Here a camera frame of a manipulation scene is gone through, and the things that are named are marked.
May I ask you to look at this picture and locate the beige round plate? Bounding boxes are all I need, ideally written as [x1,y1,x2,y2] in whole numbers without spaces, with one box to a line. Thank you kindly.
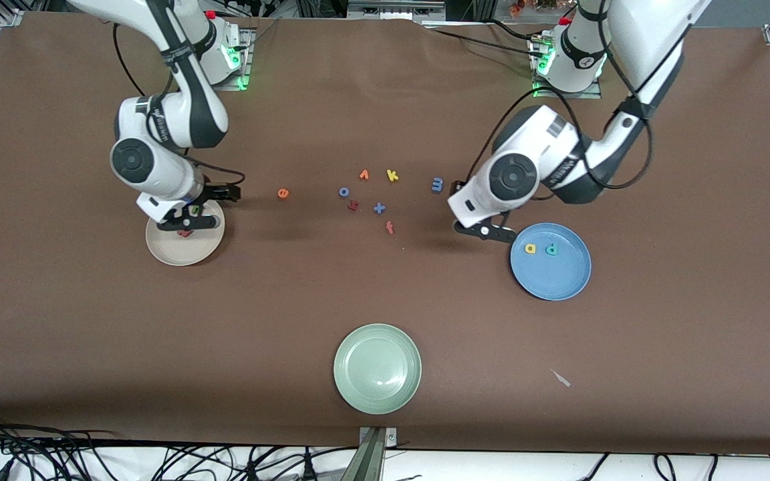
[145,200,226,267]

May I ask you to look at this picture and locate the brown paper table cover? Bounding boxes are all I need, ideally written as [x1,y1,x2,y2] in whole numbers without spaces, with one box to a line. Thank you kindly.
[0,12,770,455]

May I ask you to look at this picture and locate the blue round plate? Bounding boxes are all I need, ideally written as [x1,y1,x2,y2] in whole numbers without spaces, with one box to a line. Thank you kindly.
[510,222,592,301]

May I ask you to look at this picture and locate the grey metal box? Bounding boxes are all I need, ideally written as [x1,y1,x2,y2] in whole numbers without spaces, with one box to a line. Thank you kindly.
[347,0,447,22]

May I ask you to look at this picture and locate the orange background object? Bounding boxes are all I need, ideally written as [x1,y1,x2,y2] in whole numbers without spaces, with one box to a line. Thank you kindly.
[509,0,561,15]

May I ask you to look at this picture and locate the pale green round plate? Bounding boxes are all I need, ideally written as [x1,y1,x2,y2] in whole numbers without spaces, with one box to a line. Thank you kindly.
[333,323,422,416]

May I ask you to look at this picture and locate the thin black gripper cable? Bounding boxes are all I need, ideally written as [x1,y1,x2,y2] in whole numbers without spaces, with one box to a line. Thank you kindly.
[184,155,247,189]
[465,87,654,201]

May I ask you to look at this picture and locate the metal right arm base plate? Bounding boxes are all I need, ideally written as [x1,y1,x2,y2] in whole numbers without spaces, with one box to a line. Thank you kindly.
[208,30,253,92]

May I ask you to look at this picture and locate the black base power cable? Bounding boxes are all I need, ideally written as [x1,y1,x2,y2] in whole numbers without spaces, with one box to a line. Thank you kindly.
[433,28,539,54]
[472,19,536,42]

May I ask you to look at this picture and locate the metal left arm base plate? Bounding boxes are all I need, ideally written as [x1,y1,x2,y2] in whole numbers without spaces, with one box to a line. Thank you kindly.
[531,33,603,100]

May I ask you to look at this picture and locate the thin black base cable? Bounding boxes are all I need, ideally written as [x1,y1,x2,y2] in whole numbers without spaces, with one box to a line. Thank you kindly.
[243,19,280,51]

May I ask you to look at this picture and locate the long black arm cable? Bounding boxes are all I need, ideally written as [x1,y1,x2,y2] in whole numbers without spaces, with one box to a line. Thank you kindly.
[112,21,175,100]

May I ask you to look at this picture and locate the black floor cable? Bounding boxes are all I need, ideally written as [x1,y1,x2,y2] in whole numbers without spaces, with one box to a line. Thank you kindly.
[575,453,610,481]
[0,411,118,481]

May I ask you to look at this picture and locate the grey metal bracket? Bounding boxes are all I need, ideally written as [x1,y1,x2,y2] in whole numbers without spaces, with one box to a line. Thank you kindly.
[340,426,399,481]

